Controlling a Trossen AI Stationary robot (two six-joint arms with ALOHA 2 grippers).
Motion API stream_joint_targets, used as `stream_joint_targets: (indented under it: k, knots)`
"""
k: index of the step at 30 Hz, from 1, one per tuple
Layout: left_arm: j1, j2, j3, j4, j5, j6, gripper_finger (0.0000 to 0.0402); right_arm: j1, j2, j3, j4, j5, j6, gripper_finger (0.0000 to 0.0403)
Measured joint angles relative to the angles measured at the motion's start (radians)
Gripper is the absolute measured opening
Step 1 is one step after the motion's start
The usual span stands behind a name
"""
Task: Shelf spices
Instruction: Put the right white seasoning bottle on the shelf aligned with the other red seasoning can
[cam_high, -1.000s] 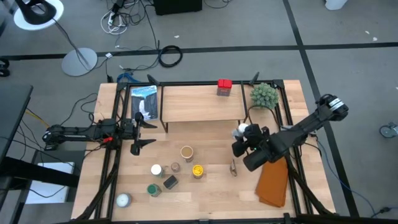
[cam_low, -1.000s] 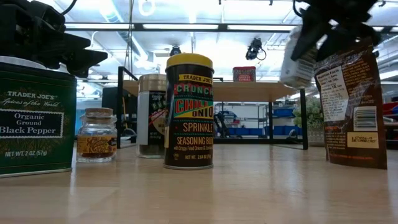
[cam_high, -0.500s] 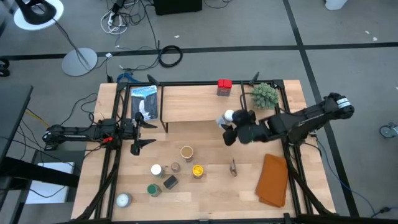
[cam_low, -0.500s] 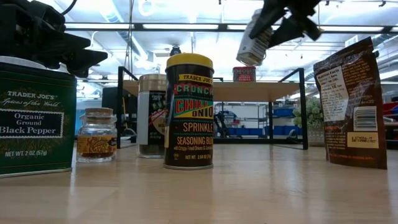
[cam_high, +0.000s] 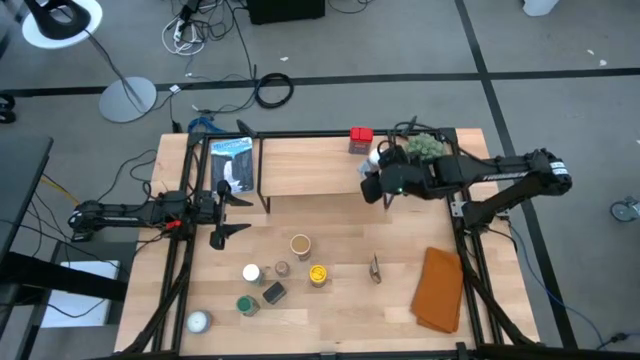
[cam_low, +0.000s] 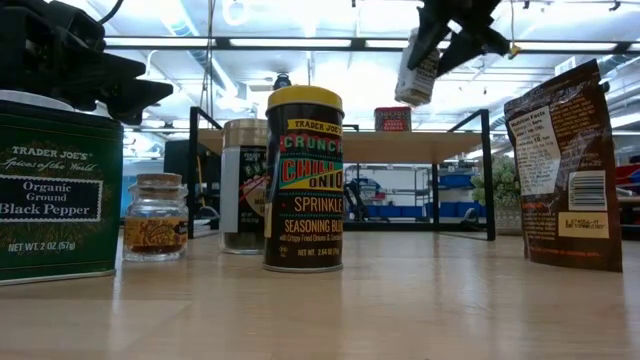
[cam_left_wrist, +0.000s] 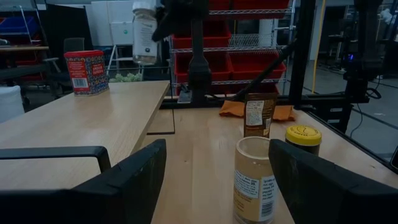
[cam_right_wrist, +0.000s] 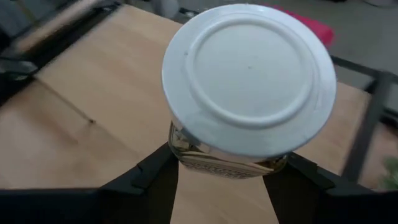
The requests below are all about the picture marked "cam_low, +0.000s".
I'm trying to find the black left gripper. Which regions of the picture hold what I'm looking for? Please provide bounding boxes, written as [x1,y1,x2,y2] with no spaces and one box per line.
[0,0,175,128]

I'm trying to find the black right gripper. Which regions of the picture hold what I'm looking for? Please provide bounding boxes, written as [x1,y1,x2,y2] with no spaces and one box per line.
[407,0,511,77]

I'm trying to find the bagel seasoning jar white lid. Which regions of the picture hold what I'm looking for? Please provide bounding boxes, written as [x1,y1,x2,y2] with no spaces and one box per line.
[393,27,442,107]

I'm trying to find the smoked paprika tin red lid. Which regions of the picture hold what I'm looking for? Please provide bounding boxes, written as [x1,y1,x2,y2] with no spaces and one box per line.
[373,105,413,133]

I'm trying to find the green black pepper tin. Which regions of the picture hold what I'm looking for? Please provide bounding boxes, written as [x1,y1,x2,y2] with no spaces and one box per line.
[0,99,125,287]

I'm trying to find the brown paper cup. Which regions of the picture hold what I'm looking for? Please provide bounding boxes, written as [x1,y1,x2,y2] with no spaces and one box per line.
[219,118,270,256]

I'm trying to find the brown taco seasoning pouch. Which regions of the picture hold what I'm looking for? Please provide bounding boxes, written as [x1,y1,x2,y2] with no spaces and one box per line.
[503,58,624,274]

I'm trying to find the chili onion shaker yellow lid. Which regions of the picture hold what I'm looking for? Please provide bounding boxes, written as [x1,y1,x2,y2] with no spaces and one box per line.
[262,84,346,274]

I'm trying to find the wooden shelf black metal legs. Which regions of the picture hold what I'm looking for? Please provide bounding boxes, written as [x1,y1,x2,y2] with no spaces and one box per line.
[186,105,497,242]

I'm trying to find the yellow hanging tag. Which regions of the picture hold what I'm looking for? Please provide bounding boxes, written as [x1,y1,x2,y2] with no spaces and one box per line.
[508,0,522,60]

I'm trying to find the black monitor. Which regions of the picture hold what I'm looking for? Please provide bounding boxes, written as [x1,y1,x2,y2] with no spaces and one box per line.
[163,139,222,187]

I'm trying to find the black overhead beam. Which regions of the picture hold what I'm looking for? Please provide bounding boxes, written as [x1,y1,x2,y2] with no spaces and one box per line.
[104,35,640,55]

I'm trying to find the green potted plant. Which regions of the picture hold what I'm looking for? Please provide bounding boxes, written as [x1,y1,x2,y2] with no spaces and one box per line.
[470,155,524,237]

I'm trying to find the small cork-lidded glass jar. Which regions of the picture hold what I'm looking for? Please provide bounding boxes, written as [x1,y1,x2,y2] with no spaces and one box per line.
[122,172,190,263]

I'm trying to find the blue storage bin row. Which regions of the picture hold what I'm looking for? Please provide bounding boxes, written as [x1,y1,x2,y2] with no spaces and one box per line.
[365,202,485,220]

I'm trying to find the red and blue bin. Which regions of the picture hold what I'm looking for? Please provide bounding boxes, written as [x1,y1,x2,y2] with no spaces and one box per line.
[615,163,640,187]

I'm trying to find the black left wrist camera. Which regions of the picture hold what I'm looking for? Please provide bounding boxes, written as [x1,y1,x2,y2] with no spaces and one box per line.
[49,2,107,57]

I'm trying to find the black aluminium table frame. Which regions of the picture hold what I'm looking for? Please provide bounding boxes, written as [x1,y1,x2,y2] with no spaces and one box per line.
[343,219,497,233]

